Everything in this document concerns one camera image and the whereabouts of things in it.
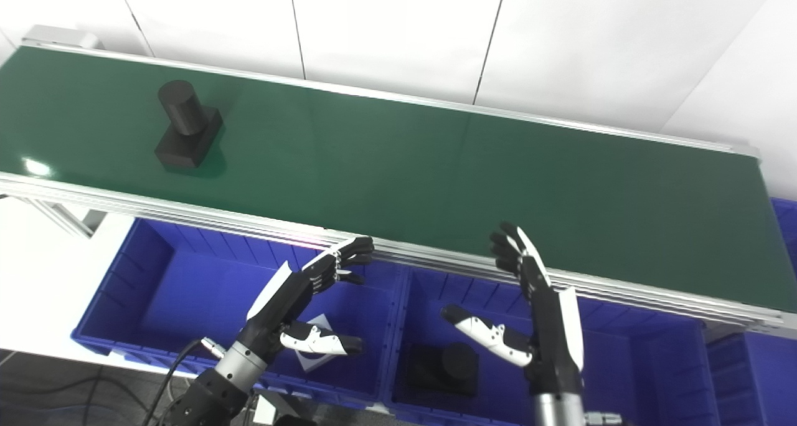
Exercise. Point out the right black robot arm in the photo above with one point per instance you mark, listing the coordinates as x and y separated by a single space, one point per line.
559 412

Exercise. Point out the grey conveyor motor housing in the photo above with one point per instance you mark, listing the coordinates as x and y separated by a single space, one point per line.
68 37

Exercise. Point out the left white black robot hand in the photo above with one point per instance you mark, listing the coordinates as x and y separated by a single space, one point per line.
283 298

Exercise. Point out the green conveyor belt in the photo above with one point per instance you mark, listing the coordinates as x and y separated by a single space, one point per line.
436 183
187 213

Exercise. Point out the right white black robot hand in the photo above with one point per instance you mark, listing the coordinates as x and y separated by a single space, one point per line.
551 339

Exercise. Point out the small white box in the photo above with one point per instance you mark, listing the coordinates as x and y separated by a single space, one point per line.
264 410

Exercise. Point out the black cylinder block part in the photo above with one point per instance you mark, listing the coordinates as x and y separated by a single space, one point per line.
187 133
442 370

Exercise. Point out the white square part with hole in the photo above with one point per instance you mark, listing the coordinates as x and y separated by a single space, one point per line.
314 360

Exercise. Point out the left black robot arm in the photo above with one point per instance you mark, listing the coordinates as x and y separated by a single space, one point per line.
212 395

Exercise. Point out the aluminium conveyor support leg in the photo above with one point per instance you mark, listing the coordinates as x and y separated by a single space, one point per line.
68 220

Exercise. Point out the blue plastic bin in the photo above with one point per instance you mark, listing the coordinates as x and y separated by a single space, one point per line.
641 370
187 301
759 376

